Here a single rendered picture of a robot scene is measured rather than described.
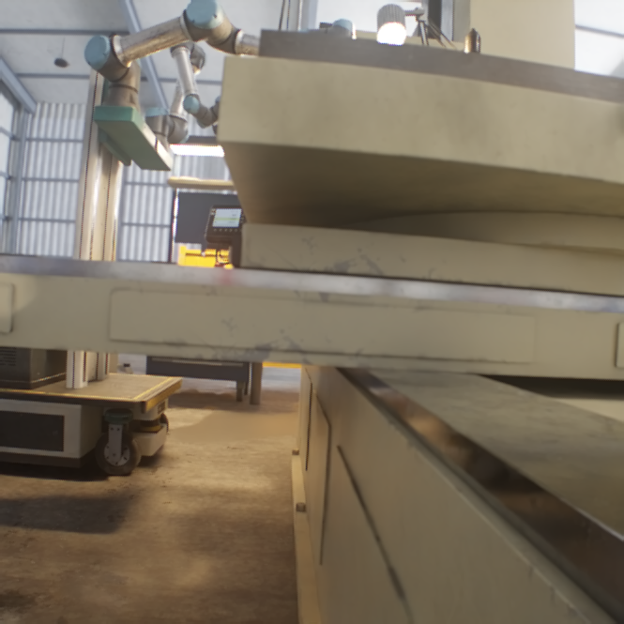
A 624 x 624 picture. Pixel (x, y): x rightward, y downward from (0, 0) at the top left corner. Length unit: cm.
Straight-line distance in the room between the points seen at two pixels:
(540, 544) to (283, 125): 46
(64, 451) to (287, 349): 146
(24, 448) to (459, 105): 189
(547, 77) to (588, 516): 57
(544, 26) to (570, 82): 194
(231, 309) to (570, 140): 48
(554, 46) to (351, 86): 208
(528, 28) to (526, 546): 246
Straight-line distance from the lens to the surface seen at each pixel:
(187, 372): 373
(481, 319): 75
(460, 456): 34
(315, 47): 63
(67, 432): 202
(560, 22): 269
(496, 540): 27
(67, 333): 76
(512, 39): 254
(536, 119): 64
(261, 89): 58
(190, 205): 432
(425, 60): 65
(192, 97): 252
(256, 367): 360
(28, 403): 206
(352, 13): 1312
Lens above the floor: 67
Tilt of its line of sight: 1 degrees down
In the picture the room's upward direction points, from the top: 4 degrees clockwise
